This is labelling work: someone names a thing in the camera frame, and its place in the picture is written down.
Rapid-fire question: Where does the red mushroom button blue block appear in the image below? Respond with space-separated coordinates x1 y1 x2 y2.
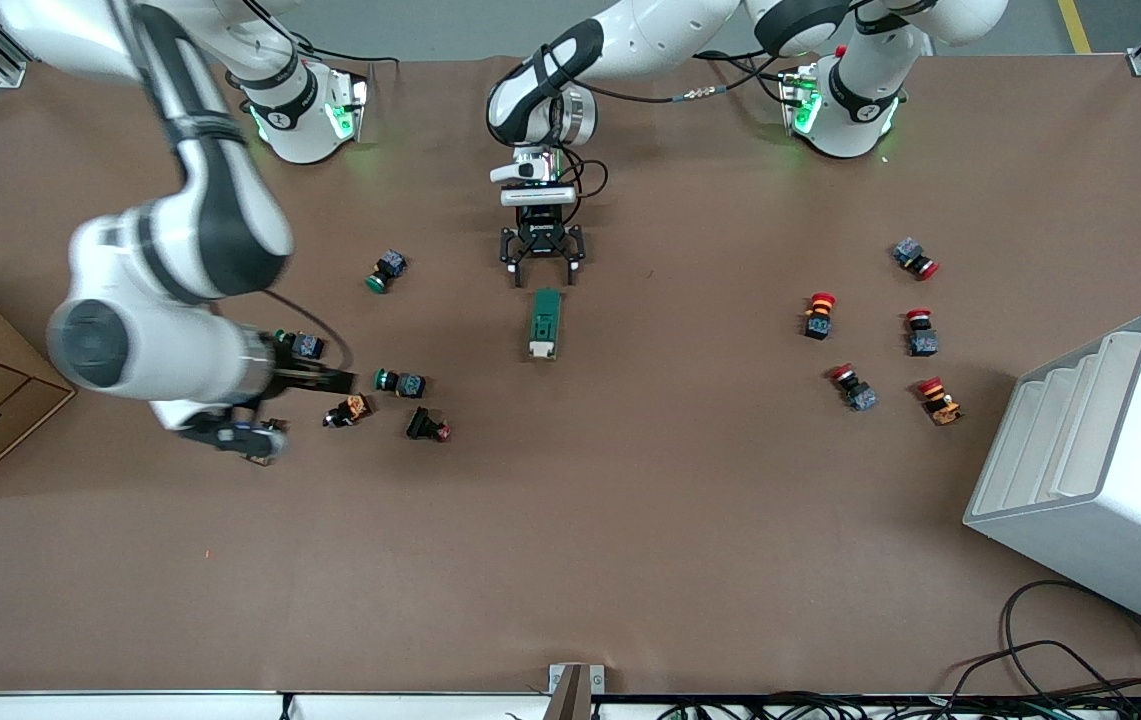
892 237 941 282
827 363 879 413
905 308 940 358

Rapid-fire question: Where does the metal table edge bracket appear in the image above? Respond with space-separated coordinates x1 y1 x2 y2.
548 663 606 720

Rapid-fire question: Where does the green mushroom push button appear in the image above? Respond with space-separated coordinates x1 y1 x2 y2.
365 249 409 295
374 367 428 399
275 328 327 361

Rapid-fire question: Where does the white table edge rail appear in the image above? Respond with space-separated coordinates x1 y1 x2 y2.
0 690 551 720

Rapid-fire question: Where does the red mushroom button yellow collar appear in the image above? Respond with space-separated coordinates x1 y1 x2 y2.
802 291 838 342

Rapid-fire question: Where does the red mushroom button orange block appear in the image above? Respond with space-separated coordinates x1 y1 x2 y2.
918 375 963 427

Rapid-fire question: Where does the black red switch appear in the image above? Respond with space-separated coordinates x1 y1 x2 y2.
405 405 453 443

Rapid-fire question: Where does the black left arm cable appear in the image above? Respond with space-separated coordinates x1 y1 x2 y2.
570 50 806 106

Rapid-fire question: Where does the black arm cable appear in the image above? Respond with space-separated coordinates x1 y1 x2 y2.
263 288 355 373
570 50 806 106

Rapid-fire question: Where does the black arched floor cable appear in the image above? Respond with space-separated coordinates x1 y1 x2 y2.
940 640 1141 706

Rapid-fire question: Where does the black knob orange block switch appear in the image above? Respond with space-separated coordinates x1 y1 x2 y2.
322 393 372 430

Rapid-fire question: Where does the black cable duct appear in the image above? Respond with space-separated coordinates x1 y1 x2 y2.
595 695 1141 720

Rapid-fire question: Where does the black looped floor cable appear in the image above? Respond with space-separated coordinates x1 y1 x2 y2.
1002 580 1141 701

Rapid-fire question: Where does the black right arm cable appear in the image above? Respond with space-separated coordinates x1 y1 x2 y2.
263 288 355 373

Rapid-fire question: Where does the green load switch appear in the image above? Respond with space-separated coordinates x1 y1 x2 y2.
528 288 564 362

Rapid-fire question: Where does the white stepped storage bin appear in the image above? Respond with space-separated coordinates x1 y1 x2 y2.
963 309 1141 644

